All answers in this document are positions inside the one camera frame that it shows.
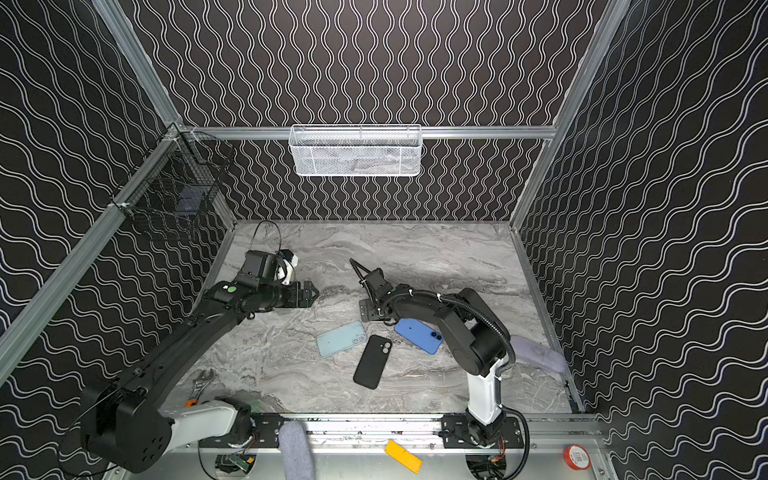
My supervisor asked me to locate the black phone case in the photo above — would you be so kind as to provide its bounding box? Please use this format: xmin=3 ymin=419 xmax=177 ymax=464
xmin=353 ymin=335 xmax=392 ymax=390

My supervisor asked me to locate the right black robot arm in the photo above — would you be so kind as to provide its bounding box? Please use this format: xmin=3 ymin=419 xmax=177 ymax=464
xmin=350 ymin=259 xmax=516 ymax=446

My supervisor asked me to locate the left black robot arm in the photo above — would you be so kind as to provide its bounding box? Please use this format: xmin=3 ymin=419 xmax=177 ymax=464
xmin=79 ymin=281 xmax=319 ymax=473

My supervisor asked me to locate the light green phone case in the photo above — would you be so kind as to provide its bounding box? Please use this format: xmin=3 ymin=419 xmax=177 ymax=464
xmin=316 ymin=321 xmax=367 ymax=358

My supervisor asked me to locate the blue phone case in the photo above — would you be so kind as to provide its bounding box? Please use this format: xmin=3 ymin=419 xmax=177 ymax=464
xmin=394 ymin=318 xmax=443 ymax=355

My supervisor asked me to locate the yellow block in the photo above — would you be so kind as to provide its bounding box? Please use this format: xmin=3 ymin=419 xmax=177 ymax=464
xmin=385 ymin=440 xmax=423 ymax=474

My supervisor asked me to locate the purple grey cloth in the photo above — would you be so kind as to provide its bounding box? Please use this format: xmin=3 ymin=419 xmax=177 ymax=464
xmin=510 ymin=335 xmax=567 ymax=374

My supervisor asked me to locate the grey cloth roll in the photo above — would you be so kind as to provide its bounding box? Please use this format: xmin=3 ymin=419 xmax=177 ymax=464
xmin=278 ymin=421 xmax=316 ymax=480

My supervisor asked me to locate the red tape roll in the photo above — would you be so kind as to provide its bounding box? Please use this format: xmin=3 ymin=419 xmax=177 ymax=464
xmin=563 ymin=445 xmax=592 ymax=471

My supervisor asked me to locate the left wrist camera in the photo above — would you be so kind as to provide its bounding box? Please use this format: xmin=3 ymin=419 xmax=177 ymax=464
xmin=276 ymin=249 xmax=298 ymax=285

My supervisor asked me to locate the orange handled wrench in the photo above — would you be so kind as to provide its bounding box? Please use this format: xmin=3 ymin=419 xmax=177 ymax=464
xmin=185 ymin=369 xmax=216 ymax=407

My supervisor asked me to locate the white wire basket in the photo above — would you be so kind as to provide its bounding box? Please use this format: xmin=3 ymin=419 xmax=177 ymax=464
xmin=288 ymin=124 xmax=424 ymax=177

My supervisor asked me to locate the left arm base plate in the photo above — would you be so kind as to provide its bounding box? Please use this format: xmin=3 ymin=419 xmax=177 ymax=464
xmin=199 ymin=413 xmax=286 ymax=450

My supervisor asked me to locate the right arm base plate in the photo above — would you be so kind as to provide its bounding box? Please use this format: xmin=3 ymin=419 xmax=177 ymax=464
xmin=438 ymin=413 xmax=525 ymax=449

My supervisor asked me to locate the black wire basket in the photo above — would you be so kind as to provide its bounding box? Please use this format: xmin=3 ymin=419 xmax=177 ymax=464
xmin=117 ymin=131 xmax=235 ymax=244

